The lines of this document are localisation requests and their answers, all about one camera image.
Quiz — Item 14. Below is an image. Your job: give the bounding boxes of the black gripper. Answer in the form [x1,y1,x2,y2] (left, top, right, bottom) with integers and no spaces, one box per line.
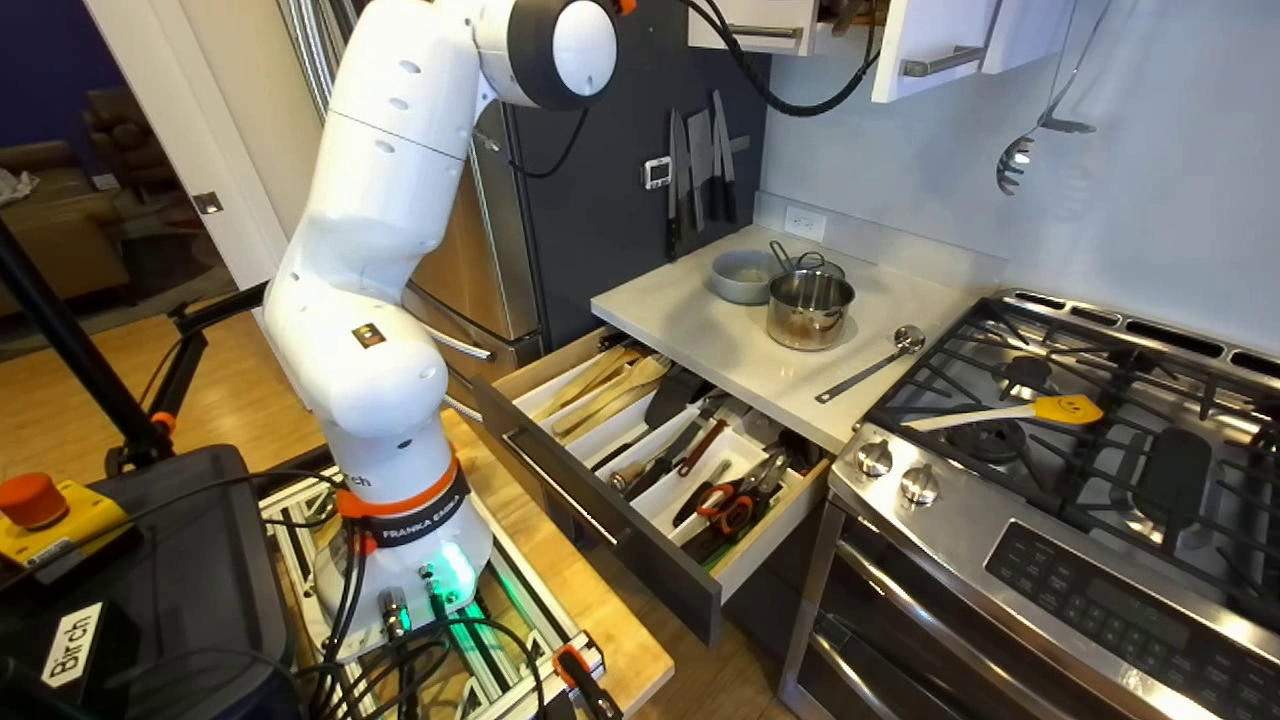
[820,0,887,29]

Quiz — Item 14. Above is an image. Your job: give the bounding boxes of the white cupboard door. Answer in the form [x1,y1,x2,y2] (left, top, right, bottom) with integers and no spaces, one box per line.
[871,0,1002,108]

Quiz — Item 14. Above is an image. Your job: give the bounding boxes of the long metal spoon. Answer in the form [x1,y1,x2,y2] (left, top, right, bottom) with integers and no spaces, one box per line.
[812,319,930,409]

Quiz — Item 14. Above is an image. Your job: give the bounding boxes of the wooden cart top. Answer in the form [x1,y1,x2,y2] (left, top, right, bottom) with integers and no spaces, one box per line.
[437,404,677,717]

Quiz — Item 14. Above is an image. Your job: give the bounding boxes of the hanging metal ladle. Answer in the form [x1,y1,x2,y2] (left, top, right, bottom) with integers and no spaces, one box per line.
[992,0,1122,201]

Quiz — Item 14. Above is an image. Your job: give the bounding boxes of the grey bowl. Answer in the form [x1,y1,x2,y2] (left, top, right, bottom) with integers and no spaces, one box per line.
[707,246,784,306]

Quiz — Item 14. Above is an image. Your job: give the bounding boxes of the stainless steel pot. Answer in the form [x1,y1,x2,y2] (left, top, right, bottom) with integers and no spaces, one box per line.
[763,237,861,355]

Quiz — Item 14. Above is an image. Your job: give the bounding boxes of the dark cabinet side panel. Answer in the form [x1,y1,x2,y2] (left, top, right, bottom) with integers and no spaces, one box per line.
[476,0,777,353]

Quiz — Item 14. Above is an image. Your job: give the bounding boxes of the black turner spatula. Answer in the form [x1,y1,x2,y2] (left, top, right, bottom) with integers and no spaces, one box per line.
[585,365,711,474]

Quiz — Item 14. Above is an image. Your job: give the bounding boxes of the yellow head spatula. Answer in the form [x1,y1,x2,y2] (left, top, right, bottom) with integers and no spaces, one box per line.
[900,390,1110,436]

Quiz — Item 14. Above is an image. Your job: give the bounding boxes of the wooden slotted fork spatula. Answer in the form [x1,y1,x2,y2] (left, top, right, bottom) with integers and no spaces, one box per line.
[553,355,672,445]

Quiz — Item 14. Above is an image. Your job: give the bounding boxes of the plain wooden spatula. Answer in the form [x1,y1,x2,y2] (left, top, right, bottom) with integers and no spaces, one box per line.
[537,340,644,423]

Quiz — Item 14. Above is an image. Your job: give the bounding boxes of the stainless steel refrigerator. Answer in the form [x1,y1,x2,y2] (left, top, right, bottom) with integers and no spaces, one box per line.
[405,131,542,372]

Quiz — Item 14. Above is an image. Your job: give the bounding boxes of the white cutlery tray insert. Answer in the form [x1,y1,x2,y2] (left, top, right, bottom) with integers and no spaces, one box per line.
[513,343,802,562]

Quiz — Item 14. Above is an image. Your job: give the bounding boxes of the open wooden kitchen drawer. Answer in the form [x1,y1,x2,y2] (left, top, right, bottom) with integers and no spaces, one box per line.
[455,322,833,649]

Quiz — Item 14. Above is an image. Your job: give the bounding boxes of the stainless gas stove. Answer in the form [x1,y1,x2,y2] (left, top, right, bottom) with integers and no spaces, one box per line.
[777,290,1280,720]

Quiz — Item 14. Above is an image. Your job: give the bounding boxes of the white room door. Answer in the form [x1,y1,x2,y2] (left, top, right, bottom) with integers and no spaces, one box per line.
[85,0,336,290]

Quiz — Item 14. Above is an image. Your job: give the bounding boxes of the brown couch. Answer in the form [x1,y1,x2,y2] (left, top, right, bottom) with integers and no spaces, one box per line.
[0,85,192,322]

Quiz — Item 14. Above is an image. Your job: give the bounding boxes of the black tripod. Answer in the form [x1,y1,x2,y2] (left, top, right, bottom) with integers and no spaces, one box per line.
[0,217,270,474]

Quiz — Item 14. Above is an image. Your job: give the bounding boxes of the black control box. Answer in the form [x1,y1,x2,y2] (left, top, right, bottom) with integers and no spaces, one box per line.
[0,445,293,720]

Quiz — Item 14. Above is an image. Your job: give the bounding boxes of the red emergency stop button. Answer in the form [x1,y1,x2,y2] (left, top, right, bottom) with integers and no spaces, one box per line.
[0,468,131,576]

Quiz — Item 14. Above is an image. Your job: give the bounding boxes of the white wall cupboard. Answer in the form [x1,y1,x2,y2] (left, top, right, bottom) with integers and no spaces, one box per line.
[684,0,1071,108]

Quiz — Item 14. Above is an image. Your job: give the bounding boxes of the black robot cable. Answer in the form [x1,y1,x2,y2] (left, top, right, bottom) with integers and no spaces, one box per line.
[502,0,891,183]

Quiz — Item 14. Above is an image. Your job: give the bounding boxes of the wall mounted kitchen knife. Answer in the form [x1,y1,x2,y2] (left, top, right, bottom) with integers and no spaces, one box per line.
[684,104,716,230]
[707,85,742,227]
[669,108,692,251]

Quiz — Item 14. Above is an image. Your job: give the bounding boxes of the white wall outlet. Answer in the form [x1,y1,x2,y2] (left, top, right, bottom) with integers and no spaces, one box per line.
[778,203,833,242]

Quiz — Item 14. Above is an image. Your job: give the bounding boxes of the brown handled knife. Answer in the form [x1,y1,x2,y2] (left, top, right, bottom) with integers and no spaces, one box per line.
[672,410,734,481]

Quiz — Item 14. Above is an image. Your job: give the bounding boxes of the black handled knife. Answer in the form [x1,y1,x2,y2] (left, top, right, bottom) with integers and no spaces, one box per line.
[623,423,697,499]

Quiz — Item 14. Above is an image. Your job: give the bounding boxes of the red handled scissors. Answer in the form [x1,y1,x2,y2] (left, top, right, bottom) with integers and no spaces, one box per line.
[672,452,791,550]

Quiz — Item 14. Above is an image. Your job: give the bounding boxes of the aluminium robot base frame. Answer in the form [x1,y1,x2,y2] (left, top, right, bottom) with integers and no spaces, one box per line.
[256,470,617,720]

